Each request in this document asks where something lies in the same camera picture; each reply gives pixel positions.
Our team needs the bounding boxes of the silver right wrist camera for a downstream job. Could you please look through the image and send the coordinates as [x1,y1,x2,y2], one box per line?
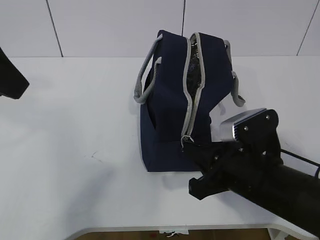
[219,108,267,142]

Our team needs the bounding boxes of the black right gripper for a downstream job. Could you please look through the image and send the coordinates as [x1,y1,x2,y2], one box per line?
[182,109,284,200]

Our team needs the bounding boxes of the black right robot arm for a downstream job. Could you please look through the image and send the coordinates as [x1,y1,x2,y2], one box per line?
[181,108,320,236]

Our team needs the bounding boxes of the white tape piece under table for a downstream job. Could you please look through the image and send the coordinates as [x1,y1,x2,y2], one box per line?
[158,226,189,238]

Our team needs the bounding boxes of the navy blue lunch bag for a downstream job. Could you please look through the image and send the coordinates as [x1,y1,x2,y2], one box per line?
[134,30,245,172]

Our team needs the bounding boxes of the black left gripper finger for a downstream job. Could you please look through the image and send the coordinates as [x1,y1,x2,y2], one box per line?
[0,49,30,100]

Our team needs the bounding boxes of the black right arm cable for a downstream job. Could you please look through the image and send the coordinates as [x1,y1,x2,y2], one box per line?
[279,148,320,179]

